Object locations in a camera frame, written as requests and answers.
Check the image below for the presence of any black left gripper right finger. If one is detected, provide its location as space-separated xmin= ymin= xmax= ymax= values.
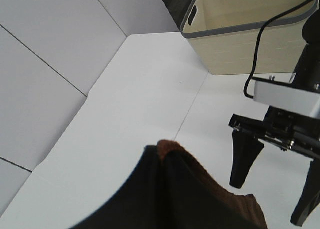
xmin=160 ymin=148 xmax=266 ymax=229

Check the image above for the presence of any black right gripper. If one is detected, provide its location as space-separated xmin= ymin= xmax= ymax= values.
xmin=229 ymin=106 xmax=320 ymax=226

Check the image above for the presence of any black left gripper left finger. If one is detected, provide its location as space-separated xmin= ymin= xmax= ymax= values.
xmin=73 ymin=145 xmax=160 ymax=229

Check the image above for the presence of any brown towel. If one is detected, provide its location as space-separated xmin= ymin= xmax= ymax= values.
xmin=156 ymin=139 xmax=268 ymax=229

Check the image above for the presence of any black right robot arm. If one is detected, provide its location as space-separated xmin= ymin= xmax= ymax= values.
xmin=229 ymin=12 xmax=320 ymax=227

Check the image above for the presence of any beige storage box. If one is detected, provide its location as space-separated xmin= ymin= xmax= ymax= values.
xmin=180 ymin=0 xmax=319 ymax=75

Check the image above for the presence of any white backboard panel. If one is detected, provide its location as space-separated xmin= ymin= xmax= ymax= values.
xmin=0 ymin=0 xmax=178 ymax=212

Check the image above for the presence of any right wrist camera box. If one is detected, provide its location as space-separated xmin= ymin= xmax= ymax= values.
xmin=253 ymin=77 xmax=320 ymax=120

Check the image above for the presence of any black right camera cable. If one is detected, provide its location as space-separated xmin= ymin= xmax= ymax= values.
xmin=243 ymin=0 xmax=320 ymax=99

